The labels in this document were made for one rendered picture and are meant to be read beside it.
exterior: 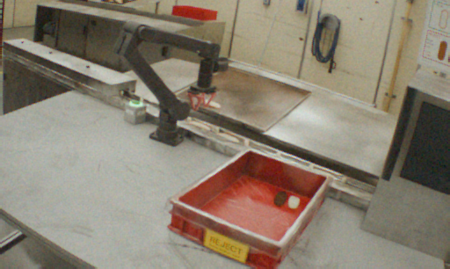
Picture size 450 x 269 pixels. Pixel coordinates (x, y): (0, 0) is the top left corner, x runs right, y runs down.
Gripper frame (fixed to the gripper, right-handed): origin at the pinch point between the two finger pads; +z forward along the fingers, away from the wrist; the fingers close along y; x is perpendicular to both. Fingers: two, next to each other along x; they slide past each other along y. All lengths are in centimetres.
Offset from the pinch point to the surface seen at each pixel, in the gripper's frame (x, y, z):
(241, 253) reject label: -57, -62, 7
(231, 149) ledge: -22.2, -9.2, 7.9
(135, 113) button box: 20.7, -16.3, 6.1
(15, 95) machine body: 148, -8, 35
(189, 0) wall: 289, 372, -9
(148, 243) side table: -36, -72, 11
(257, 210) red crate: -48, -36, 11
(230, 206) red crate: -41, -40, 11
